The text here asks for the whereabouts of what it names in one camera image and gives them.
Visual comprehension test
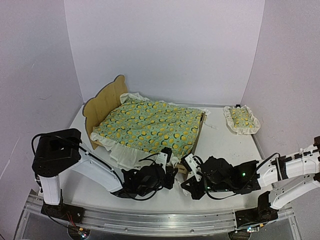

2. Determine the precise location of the lemon print ruffled mattress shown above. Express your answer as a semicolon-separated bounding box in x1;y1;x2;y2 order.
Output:
90;91;218;197

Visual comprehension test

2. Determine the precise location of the wooden pet bed frame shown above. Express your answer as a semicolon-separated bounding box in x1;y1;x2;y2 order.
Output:
82;75;207;179

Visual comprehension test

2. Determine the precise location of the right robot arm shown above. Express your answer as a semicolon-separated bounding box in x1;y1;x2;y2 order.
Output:
180;136;320;210

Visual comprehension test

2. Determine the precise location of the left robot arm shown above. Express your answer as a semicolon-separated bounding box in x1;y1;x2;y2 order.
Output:
31;128;178;206

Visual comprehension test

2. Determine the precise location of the small lemon print pillow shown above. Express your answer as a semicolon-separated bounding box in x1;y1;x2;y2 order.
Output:
223;105;261;135

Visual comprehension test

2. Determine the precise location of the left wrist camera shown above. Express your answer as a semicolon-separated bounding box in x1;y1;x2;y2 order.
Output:
156;147;172;167

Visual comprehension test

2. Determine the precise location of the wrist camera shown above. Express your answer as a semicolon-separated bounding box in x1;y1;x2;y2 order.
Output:
156;147;172;167
183;153;202;182

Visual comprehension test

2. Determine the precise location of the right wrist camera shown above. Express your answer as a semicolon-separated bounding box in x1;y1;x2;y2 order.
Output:
183;153;202;182

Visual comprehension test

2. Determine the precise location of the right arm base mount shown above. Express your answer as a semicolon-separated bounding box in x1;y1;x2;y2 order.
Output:
234;191;278;229

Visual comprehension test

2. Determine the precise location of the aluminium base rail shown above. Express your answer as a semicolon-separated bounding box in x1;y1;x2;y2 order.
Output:
14;193;302;240

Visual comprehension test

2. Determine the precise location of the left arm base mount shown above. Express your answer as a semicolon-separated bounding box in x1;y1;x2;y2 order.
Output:
41;198;85;225

